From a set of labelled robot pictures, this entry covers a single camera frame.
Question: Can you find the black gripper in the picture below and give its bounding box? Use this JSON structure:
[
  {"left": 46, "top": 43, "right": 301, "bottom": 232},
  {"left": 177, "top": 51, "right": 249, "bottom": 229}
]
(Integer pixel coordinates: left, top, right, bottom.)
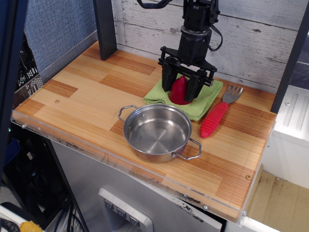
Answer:
[{"left": 158, "top": 30, "right": 217, "bottom": 102}]

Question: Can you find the red egg-shaped ball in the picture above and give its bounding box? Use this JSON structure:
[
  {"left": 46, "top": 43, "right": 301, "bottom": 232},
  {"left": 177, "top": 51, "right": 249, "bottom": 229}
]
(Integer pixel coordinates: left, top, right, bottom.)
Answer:
[{"left": 169, "top": 76, "right": 192, "bottom": 105}]

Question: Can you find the small steel pot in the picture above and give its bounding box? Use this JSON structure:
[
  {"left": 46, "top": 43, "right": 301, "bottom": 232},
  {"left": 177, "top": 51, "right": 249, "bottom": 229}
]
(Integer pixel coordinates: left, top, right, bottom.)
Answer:
[{"left": 118, "top": 103, "right": 202, "bottom": 163}]

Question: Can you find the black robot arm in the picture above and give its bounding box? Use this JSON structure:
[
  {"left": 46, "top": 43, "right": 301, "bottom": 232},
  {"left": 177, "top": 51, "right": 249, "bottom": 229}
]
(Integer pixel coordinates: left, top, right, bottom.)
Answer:
[{"left": 158, "top": 0, "right": 222, "bottom": 102}]

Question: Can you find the green folded cloth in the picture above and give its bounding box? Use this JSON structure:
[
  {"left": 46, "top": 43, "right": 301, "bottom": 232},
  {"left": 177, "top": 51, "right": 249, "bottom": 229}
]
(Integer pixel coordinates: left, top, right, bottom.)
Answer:
[{"left": 143, "top": 80, "right": 223, "bottom": 121}]

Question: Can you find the clear acrylic table guard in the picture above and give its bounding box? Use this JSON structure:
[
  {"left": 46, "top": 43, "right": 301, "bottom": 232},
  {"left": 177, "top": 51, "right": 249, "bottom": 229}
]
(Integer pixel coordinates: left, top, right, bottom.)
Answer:
[{"left": 12, "top": 43, "right": 276, "bottom": 224}]

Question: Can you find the white ribbed appliance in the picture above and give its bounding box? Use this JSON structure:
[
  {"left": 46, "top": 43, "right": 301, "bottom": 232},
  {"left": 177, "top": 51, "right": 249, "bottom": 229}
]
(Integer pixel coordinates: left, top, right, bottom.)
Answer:
[{"left": 261, "top": 86, "right": 309, "bottom": 188}]

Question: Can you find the stainless steel cabinet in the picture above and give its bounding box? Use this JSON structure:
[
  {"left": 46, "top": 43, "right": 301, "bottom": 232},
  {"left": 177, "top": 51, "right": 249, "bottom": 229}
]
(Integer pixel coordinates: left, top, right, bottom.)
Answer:
[{"left": 51, "top": 142, "right": 226, "bottom": 232}]

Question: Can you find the silver dispenser panel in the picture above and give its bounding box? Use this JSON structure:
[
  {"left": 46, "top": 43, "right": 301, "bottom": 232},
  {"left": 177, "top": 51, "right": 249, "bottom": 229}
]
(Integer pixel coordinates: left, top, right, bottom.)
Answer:
[{"left": 98, "top": 188, "right": 154, "bottom": 232}]

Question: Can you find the black plastic crate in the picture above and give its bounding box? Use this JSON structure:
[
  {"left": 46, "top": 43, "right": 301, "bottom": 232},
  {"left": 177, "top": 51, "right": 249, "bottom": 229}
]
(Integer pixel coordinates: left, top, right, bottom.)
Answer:
[{"left": 17, "top": 34, "right": 39, "bottom": 87}]

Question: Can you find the yellow object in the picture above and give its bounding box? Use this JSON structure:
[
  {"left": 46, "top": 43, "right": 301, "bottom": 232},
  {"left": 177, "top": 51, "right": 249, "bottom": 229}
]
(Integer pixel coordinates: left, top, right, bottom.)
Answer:
[{"left": 19, "top": 221, "right": 43, "bottom": 232}]

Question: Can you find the fork with red handle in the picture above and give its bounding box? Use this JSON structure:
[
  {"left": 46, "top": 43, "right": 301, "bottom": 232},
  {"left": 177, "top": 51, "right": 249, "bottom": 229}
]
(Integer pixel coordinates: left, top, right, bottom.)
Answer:
[{"left": 200, "top": 84, "right": 243, "bottom": 138}]

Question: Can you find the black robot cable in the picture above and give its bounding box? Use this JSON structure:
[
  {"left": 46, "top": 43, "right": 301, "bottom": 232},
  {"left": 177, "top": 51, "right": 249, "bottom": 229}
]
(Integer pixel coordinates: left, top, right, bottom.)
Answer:
[{"left": 136, "top": 0, "right": 223, "bottom": 52}]

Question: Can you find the dark grey left post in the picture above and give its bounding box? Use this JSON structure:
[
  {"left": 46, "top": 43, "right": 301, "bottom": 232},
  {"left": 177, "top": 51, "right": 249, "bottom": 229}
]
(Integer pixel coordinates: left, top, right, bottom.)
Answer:
[{"left": 93, "top": 0, "right": 117, "bottom": 60}]

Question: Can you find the dark grey post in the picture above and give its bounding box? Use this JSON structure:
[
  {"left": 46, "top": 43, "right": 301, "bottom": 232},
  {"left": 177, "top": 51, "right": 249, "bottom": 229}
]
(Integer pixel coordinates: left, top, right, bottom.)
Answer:
[
  {"left": 93, "top": 0, "right": 117, "bottom": 60},
  {"left": 270, "top": 4, "right": 309, "bottom": 114}
]

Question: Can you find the dark grey right post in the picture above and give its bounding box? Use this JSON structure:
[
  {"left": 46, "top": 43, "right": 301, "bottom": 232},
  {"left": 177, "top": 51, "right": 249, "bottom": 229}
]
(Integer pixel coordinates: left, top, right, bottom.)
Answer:
[{"left": 270, "top": 4, "right": 309, "bottom": 114}]

